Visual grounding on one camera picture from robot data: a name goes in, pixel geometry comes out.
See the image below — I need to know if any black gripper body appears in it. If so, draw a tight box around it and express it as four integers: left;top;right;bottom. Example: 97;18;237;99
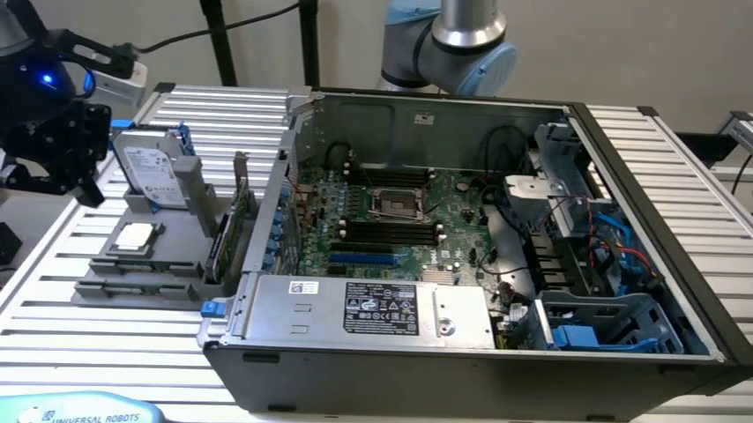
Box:
0;42;83;138

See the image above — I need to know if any green RAM stick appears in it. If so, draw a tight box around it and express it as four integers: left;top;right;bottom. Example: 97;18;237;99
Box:
101;261;197;272
97;284;194;297

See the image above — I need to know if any silver hard disk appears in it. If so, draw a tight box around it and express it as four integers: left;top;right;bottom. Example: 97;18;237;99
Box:
111;130;191;211

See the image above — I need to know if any small black box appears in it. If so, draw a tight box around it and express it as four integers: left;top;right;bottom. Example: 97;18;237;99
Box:
0;221;26;266

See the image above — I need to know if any silver CPU chip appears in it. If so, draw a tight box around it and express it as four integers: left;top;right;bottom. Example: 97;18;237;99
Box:
114;223;162;251

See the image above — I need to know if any grey parts rack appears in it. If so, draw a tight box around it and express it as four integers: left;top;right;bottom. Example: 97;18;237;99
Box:
70;156;253;309

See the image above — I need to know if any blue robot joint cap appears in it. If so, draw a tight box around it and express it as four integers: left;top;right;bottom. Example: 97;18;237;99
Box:
0;390;165;423

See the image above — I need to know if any long black expansion slot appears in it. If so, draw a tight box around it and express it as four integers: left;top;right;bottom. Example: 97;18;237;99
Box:
328;241;397;256

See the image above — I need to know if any blue expansion slot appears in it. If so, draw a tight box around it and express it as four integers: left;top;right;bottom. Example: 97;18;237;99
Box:
328;251;396;265

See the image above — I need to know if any CPU socket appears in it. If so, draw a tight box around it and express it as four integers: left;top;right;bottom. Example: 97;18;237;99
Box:
365;187;430;222

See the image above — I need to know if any silver power supply unit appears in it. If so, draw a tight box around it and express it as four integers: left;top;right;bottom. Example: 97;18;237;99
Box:
226;275;497;352

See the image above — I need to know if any silver chipset heat sink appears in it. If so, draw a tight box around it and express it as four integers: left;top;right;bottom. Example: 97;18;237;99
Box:
420;270;461;286

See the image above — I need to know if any green motherboard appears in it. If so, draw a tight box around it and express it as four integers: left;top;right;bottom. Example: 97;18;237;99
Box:
288;165;531;309

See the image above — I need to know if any black open PC case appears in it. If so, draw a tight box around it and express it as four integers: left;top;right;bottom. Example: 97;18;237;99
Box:
199;85;753;423

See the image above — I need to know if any metal disk bay cage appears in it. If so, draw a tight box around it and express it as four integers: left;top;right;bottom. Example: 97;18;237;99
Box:
503;122;615;241

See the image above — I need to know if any black fan shroud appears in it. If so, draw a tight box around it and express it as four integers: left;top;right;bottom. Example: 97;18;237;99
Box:
521;232;597;297

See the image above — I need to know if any blue-grey plastic disk bay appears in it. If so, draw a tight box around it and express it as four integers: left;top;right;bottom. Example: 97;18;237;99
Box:
531;289;689;354

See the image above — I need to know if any neighbouring metal slat table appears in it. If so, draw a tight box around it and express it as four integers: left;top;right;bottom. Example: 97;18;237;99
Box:
675;109;753;208

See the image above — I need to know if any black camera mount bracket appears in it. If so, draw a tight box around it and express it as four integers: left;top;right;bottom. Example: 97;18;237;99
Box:
46;28;138;80

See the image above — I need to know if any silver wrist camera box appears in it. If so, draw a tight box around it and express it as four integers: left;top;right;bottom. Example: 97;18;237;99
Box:
91;61;149;108

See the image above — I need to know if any black camera cable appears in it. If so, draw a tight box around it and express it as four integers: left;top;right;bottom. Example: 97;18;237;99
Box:
121;0;322;56

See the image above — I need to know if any graphics card with metal bracket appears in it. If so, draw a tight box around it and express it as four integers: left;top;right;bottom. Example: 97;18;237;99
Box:
205;151;262;284

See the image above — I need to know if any thick black stand post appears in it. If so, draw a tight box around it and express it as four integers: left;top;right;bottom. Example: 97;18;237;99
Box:
198;0;239;87

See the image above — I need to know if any short black looped wire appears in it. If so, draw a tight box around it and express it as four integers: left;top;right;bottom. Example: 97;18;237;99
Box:
325;140;356;172

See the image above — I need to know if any thin black stand post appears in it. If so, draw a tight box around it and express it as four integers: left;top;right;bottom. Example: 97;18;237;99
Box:
298;0;322;87

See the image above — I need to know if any long black looped wire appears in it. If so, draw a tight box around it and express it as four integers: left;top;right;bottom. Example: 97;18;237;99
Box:
482;124;532;180

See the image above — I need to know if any blue data wire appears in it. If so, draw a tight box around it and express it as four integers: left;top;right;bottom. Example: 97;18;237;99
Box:
591;210;655;294

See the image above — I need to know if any red wire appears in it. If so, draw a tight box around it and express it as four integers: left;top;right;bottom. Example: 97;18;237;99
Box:
609;246;664;279

